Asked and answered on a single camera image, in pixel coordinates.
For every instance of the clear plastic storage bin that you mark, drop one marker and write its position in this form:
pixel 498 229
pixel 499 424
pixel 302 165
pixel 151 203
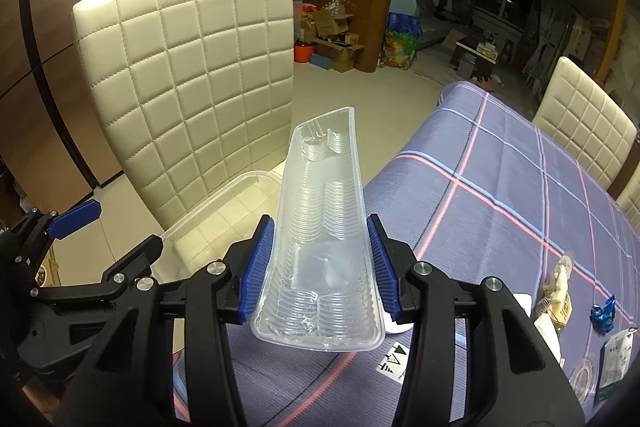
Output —
pixel 220 217

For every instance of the light blue chair back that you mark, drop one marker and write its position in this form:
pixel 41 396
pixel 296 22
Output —
pixel 404 2

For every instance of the blue printed bag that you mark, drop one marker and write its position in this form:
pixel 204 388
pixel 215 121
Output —
pixel 405 23

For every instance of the cream quilted dining chair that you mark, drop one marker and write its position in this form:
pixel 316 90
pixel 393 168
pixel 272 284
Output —
pixel 200 57
pixel 631 207
pixel 585 127

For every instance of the purple plaid tablecloth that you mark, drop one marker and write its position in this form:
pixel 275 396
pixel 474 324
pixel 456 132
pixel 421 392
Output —
pixel 500 187

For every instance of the crumpled blue foil wrapper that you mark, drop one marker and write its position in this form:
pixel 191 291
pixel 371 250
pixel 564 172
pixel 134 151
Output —
pixel 602 314

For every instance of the open cardboard box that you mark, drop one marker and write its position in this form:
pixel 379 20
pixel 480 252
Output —
pixel 332 27

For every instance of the low coffee table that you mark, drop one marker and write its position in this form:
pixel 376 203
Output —
pixel 475 49

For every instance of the orange bucket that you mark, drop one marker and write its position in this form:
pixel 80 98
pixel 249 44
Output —
pixel 303 53

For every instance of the wooden cabinet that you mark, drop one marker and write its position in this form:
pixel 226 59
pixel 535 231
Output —
pixel 370 22

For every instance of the grey sofa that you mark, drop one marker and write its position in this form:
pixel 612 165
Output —
pixel 442 24

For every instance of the colourful printed bag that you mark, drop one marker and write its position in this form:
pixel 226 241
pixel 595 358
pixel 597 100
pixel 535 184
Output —
pixel 400 49

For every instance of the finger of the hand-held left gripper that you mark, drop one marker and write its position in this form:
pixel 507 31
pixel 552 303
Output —
pixel 75 218
pixel 135 259

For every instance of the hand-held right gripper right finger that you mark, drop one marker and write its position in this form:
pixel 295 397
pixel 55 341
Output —
pixel 382 267

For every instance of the white and green packet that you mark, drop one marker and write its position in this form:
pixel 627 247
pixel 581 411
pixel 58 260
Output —
pixel 615 357

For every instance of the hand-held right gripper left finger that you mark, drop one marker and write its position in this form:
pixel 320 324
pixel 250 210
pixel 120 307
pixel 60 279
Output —
pixel 255 272

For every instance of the white paper sheet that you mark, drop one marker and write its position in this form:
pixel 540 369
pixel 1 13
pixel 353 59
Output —
pixel 545 334

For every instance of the cream snack wrapper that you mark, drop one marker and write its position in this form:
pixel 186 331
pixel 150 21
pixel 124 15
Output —
pixel 557 287

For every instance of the clear round plastic lid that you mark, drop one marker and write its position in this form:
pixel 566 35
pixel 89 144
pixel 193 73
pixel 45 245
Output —
pixel 582 377

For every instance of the clear plastic ribbed tray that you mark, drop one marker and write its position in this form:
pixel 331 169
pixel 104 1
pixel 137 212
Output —
pixel 320 227

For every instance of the low cardboard box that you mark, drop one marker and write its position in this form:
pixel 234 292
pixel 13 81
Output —
pixel 342 56

